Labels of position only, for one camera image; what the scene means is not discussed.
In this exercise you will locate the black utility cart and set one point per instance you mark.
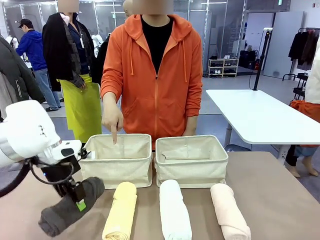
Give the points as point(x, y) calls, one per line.
point(301, 80)

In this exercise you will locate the pink towel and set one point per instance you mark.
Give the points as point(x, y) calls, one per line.
point(230, 212)

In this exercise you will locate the grey table leg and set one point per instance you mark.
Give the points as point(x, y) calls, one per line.
point(282, 152)
point(228, 135)

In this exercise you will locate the wooden shoe rack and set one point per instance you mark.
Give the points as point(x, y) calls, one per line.
point(222, 65)

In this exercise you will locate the black camera pole stand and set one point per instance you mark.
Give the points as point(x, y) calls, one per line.
point(260, 62)

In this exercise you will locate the person's right hand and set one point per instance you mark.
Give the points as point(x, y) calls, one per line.
point(112, 120)

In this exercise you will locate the person's right forearm orange sleeve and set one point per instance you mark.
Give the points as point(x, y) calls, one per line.
point(108, 85)

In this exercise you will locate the grey towel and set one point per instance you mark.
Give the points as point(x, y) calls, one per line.
point(57, 217)

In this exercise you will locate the beige fabric basket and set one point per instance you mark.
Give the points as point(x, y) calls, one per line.
point(117, 172)
point(190, 172)

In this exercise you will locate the yellow towel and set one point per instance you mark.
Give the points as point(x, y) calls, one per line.
point(120, 215)

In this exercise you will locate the clothes rack with dark garments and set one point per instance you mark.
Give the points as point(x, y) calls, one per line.
point(300, 47)

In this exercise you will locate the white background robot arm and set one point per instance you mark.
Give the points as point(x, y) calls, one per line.
point(96, 40)

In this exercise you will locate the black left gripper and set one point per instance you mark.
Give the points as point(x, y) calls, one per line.
point(62, 170)

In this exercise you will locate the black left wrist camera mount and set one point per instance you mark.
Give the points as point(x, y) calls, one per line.
point(84, 152)

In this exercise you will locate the white side table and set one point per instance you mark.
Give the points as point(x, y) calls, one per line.
point(260, 115)

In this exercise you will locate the person's left forearm orange sleeve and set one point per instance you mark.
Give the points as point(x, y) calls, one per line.
point(193, 102)

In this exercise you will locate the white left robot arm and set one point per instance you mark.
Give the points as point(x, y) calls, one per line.
point(27, 127)

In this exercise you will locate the white towel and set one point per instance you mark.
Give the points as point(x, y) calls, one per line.
point(175, 215)

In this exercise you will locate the person in blue jacket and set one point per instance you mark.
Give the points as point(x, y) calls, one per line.
point(32, 50)

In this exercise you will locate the black round floor base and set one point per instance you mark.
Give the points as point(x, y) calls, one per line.
point(237, 148)

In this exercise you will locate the person in orange hoodie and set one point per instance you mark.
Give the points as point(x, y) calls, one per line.
point(160, 100)

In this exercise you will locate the person's left hand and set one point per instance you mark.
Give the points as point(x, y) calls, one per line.
point(191, 128)

